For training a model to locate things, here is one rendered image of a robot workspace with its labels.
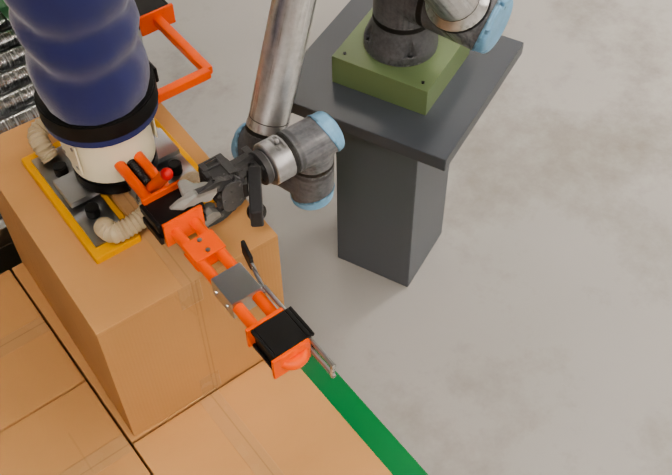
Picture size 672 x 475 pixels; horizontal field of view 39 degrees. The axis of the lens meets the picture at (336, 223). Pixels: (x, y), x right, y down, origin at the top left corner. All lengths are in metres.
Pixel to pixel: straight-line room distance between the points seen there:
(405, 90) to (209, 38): 1.60
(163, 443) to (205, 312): 0.34
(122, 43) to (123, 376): 0.66
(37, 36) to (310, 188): 0.61
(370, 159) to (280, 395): 0.79
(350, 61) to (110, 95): 0.85
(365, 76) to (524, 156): 1.11
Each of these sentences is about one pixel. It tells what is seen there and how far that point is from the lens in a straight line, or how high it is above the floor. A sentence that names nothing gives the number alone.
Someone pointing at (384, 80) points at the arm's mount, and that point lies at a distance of 2.40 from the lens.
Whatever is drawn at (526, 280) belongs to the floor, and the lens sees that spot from 3.04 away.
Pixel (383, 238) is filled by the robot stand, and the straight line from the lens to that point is 2.85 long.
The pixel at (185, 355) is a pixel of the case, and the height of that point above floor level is 0.73.
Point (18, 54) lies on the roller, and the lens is 3.07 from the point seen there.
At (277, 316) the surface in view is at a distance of 1.59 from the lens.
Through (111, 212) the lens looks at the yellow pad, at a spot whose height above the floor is 0.97.
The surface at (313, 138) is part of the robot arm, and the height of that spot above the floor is 1.11.
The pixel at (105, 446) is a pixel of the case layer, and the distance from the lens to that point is 2.15.
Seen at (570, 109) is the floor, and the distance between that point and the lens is 3.60.
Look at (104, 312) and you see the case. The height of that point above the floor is 0.94.
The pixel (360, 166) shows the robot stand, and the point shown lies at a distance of 2.67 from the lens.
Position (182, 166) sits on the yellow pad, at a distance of 2.01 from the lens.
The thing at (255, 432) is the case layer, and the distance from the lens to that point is 2.11.
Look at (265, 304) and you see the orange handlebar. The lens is 1.62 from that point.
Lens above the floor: 2.41
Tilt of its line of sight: 50 degrees down
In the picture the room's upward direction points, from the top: 1 degrees counter-clockwise
